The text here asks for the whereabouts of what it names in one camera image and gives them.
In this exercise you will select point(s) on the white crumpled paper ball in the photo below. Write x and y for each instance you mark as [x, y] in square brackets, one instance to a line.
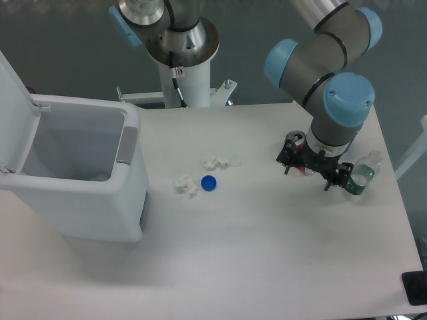
[185, 184]

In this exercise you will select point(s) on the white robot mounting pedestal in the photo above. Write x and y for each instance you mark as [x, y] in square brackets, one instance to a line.
[184, 64]

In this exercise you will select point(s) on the white crumpled paper piece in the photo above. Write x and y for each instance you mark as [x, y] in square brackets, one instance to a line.
[212, 163]

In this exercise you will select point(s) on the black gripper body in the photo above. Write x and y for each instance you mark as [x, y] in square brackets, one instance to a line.
[318, 162]

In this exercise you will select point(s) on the blue plastic bottle cap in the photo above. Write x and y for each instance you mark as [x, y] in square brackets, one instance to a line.
[208, 183]

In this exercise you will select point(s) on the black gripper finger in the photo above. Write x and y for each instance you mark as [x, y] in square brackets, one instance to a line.
[338, 174]
[287, 155]

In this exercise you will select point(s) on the red soda can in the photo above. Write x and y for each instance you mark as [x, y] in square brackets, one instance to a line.
[298, 138]

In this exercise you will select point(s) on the white open trash bin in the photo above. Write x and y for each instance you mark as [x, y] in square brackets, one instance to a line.
[77, 162]

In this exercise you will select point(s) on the black device at edge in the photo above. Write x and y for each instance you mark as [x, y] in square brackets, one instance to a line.
[415, 287]

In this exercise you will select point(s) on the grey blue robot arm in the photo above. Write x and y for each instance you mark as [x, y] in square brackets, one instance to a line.
[312, 74]

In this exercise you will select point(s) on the clear green-label plastic bottle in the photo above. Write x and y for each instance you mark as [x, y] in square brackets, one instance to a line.
[365, 170]

